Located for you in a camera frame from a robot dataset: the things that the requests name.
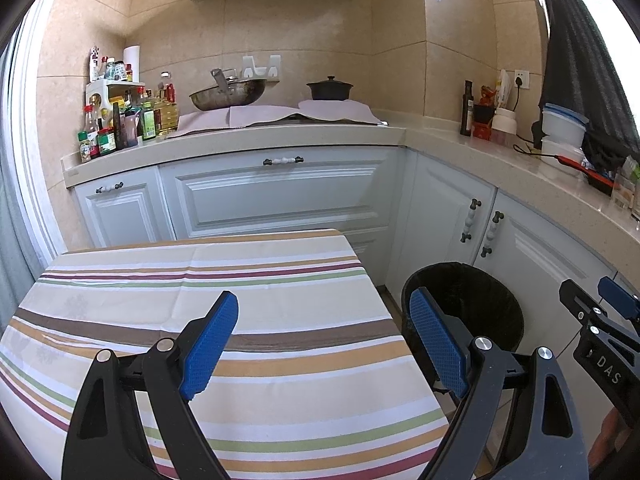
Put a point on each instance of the steel wok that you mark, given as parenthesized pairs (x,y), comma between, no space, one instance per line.
(230,95)

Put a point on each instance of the white bowl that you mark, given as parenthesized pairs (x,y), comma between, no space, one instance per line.
(560,160)

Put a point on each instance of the white lidded jar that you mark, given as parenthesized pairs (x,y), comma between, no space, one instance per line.
(505,120)

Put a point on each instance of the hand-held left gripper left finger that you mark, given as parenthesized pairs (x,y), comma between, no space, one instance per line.
(210,345)

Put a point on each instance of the white wall socket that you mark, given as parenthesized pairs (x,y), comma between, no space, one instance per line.
(521,80)

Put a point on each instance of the dark hanging cloth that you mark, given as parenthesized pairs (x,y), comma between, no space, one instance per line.
(570,60)

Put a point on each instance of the paper towel roll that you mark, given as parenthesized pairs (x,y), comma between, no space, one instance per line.
(131,62)

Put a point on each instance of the beige countertop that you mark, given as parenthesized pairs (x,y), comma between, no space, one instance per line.
(350,135)

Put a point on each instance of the pale pink cloth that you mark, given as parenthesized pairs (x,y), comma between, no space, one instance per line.
(240,116)
(340,110)

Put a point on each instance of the white door frame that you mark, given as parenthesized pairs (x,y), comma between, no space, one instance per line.
(32,160)

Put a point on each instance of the white wall holder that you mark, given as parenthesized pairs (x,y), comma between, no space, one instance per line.
(272,65)

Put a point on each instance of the group of condiment bottles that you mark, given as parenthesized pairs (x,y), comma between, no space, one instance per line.
(150,117)

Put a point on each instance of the dark glass bottle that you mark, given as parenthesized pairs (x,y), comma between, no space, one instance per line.
(466,110)

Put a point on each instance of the white paper packet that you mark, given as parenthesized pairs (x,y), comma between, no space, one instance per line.
(504,87)

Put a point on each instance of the clear glass cup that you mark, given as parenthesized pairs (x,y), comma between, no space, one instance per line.
(635,190)
(622,192)

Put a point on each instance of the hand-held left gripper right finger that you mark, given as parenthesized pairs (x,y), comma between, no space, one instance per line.
(440,345)

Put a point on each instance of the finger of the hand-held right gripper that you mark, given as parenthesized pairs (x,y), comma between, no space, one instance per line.
(617,297)
(582,302)

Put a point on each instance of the white kitchen cabinets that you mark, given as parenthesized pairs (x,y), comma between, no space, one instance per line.
(280,195)

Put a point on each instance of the striped tablecloth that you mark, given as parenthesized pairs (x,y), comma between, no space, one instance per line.
(200,270)

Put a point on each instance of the white spice rack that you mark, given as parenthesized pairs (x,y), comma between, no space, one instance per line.
(97,92)

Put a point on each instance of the person's right forearm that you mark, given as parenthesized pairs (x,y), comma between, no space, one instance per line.
(607,435)

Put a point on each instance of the white container blue lid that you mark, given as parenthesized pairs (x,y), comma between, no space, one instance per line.
(562,130)

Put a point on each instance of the black waste bin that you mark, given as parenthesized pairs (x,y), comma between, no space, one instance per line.
(475,290)

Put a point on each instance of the black lidded pot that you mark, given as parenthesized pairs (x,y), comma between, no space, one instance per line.
(330,91)

